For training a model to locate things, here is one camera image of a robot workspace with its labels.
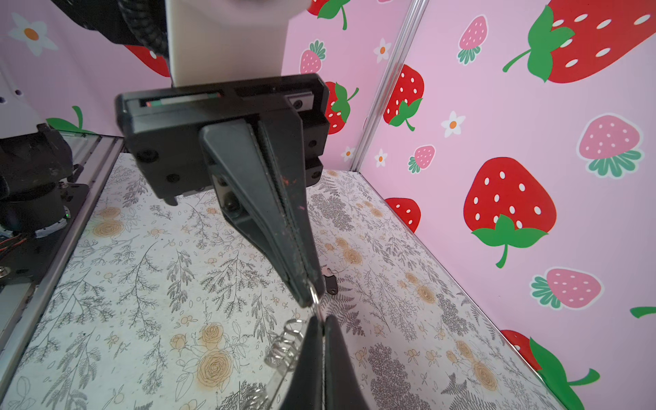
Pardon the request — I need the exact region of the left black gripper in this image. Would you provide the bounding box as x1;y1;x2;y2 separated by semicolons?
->
114;73;330;308

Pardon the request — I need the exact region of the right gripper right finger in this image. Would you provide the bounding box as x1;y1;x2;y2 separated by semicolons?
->
324;315;369;410

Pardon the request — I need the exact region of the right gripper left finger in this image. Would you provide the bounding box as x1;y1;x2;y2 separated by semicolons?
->
280;316;324;410

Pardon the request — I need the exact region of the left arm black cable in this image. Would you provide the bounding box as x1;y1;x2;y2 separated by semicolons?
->
116;0;170;58

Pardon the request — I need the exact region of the right aluminium corner post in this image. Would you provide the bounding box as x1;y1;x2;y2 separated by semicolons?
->
350;0;430;173

